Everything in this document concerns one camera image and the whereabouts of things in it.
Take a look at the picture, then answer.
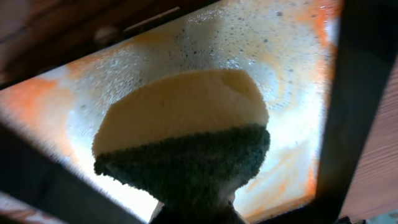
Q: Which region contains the dark green sponge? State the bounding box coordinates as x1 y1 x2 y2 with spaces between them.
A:
91 69 271 223

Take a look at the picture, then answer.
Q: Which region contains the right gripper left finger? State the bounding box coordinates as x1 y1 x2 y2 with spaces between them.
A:
149 202 177 224

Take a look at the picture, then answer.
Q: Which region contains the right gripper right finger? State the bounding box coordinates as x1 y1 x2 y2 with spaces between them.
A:
217 202 249 224

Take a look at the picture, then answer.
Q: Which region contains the black tray with soapy water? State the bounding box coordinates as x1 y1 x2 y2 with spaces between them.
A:
1 1 397 223

